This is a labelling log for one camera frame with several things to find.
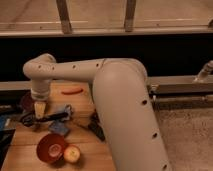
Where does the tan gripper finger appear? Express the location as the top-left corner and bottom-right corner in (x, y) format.
(34, 101), (46, 119)

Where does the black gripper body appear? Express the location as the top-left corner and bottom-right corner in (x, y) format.
(34, 112), (68, 122)

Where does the black handled brush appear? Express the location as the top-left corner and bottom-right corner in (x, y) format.
(88, 113), (105, 141)

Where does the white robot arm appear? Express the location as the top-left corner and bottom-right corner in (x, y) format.
(23, 54), (172, 171)

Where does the small metal cup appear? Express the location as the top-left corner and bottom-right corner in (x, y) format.
(20, 113), (40, 130)

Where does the blue grey toy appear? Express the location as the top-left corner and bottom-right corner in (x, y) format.
(55, 105), (73, 121)

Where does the blue sponge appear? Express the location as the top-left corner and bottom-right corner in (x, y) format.
(49, 121), (70, 136)

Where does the orange carrot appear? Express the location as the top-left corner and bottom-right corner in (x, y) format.
(61, 88), (83, 95)

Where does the red bowl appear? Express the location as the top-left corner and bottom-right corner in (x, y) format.
(36, 133), (67, 164)

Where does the yellow red apple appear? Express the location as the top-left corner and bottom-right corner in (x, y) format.
(64, 145), (81, 163)

